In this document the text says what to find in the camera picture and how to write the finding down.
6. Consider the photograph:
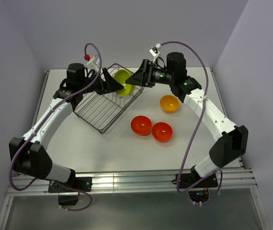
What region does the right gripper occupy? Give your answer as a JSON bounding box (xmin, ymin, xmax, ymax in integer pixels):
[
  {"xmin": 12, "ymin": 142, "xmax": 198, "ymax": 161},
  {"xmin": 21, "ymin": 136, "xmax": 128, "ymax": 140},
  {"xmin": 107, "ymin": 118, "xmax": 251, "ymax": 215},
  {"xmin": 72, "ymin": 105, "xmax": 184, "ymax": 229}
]
[{"xmin": 125, "ymin": 59, "xmax": 174, "ymax": 88}]

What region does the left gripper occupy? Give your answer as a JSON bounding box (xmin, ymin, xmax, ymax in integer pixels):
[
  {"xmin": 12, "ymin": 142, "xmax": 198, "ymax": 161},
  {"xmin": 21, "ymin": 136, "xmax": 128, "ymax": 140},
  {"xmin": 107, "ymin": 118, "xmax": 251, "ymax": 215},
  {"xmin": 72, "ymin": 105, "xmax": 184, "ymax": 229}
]
[{"xmin": 79, "ymin": 68, "xmax": 124, "ymax": 95}]

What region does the lime green bowl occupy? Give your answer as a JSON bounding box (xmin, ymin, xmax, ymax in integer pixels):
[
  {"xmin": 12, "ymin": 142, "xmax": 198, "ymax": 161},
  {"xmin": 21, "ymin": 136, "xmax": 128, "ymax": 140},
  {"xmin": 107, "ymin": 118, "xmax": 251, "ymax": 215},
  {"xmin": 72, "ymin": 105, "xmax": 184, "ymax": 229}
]
[{"xmin": 113, "ymin": 69, "xmax": 135, "ymax": 97}]

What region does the yellow-orange bowl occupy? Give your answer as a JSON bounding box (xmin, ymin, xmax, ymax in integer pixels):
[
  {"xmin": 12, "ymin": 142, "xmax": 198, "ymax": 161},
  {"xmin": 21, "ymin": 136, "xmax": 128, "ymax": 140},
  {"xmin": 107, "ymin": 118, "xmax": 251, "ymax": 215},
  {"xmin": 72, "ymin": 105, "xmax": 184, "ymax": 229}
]
[{"xmin": 159, "ymin": 95, "xmax": 179, "ymax": 113}]

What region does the red-orange bowl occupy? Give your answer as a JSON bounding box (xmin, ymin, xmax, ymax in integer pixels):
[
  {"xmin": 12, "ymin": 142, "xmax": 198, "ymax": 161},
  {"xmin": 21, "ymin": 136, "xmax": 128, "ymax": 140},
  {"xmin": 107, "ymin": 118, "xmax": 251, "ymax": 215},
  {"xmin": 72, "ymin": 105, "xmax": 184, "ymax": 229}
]
[
  {"xmin": 151, "ymin": 122, "xmax": 173, "ymax": 142},
  {"xmin": 130, "ymin": 115, "xmax": 152, "ymax": 136}
]

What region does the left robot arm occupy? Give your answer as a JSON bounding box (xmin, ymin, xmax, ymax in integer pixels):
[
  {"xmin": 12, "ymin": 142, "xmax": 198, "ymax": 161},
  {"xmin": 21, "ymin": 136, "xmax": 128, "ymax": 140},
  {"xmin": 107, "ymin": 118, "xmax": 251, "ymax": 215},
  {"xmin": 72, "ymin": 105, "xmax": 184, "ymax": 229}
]
[{"xmin": 9, "ymin": 63, "xmax": 124, "ymax": 191}]

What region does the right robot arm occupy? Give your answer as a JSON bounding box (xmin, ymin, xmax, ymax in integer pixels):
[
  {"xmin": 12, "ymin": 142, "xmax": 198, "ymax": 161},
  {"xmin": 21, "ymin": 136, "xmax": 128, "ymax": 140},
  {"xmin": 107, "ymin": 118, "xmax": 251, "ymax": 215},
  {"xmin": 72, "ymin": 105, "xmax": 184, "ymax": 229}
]
[{"xmin": 125, "ymin": 52, "xmax": 249, "ymax": 187}]

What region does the wire dish rack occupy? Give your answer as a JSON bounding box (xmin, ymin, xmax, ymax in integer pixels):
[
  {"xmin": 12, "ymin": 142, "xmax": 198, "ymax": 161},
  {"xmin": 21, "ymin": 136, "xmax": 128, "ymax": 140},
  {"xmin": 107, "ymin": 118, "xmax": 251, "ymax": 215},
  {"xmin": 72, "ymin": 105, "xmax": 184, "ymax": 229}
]
[{"xmin": 73, "ymin": 63, "xmax": 145, "ymax": 135}]

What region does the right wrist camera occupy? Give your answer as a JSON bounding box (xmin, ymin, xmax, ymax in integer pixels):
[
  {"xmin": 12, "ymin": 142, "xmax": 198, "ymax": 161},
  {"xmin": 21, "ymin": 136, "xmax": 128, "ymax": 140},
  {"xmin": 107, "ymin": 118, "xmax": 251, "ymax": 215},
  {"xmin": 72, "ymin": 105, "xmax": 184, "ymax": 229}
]
[{"xmin": 149, "ymin": 43, "xmax": 161, "ymax": 63}]

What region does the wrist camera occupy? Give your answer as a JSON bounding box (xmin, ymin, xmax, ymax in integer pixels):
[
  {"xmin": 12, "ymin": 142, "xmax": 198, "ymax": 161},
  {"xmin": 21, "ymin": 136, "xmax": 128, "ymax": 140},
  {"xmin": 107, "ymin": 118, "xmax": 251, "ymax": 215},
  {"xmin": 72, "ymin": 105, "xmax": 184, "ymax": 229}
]
[
  {"xmin": 84, "ymin": 54, "xmax": 100, "ymax": 72},
  {"xmin": 149, "ymin": 43, "xmax": 161, "ymax": 63}
]

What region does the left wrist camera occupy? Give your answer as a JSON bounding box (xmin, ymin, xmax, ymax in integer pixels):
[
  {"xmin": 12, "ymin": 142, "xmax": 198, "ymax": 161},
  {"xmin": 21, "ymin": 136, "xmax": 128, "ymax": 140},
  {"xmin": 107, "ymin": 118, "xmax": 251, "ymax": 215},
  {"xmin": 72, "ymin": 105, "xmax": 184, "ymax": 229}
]
[{"xmin": 84, "ymin": 54, "xmax": 100, "ymax": 72}]

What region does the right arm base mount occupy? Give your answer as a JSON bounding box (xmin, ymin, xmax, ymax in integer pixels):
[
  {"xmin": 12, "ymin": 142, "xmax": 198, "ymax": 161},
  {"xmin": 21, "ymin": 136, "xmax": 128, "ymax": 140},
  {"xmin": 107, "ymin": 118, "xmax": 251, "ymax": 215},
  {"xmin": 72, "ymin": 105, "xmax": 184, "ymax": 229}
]
[{"xmin": 179, "ymin": 172, "xmax": 223, "ymax": 205}]

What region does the aluminium rail frame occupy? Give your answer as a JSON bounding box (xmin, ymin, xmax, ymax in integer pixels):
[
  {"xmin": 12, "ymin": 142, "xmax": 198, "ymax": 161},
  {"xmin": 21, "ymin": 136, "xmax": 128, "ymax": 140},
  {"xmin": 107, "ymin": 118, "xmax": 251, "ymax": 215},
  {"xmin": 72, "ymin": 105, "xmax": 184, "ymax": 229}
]
[{"xmin": 0, "ymin": 69, "xmax": 271, "ymax": 230}]

